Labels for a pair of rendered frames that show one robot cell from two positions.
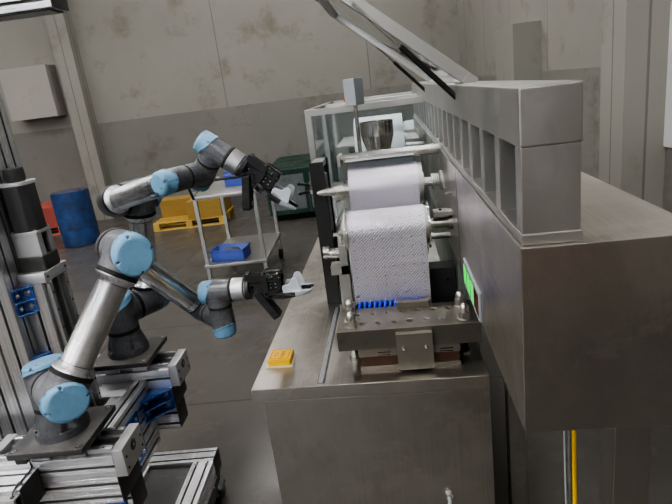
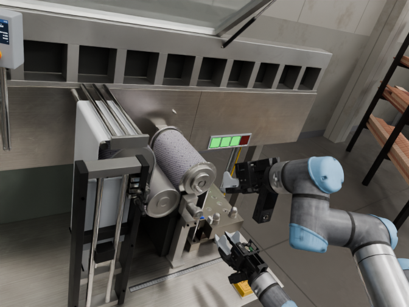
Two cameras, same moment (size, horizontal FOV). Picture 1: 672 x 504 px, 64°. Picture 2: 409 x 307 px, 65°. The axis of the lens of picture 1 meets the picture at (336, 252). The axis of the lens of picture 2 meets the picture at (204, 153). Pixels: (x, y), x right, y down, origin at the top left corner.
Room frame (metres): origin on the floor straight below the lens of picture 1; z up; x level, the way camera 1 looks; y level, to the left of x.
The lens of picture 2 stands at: (2.31, 0.58, 1.87)
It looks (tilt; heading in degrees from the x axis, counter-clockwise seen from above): 29 degrees down; 224
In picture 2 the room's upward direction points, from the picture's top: 16 degrees clockwise
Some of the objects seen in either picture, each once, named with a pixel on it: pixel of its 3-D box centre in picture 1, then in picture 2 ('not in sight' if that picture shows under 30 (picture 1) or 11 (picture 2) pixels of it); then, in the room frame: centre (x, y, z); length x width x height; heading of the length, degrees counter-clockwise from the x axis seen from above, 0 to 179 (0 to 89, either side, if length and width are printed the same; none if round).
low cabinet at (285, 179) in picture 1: (333, 180); not in sight; (8.17, -0.11, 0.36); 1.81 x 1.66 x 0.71; 86
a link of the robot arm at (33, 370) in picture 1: (48, 379); not in sight; (1.42, 0.87, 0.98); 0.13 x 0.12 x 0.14; 39
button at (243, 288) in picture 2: (281, 357); (244, 284); (1.52, 0.21, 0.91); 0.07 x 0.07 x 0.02; 83
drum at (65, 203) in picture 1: (75, 216); not in sight; (7.66, 3.61, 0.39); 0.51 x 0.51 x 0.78
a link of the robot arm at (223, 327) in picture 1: (220, 318); not in sight; (1.65, 0.40, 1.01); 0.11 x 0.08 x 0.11; 39
